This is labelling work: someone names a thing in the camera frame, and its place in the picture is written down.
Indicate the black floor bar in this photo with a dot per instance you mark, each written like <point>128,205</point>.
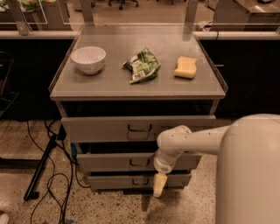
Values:
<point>30,192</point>

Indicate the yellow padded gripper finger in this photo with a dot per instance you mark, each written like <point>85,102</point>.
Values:
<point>160,180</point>

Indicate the white ceramic bowl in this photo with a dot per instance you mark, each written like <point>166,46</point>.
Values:
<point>89,59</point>

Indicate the dark left side frame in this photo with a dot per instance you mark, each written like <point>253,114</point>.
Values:
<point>7,97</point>

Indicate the grey background desk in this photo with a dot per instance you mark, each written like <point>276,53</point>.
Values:
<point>246,16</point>

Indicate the grey drawer cabinet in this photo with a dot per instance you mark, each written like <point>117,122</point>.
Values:
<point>120,86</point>

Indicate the yellow sponge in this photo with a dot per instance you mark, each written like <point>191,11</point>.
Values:
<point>186,67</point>

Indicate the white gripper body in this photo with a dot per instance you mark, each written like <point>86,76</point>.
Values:
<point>161,166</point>

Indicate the black office chair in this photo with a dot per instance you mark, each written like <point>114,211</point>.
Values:
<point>122,3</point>

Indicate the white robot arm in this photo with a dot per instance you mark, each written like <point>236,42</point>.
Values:
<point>248,166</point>

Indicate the green chip bag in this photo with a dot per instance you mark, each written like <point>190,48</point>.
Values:
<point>144,66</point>

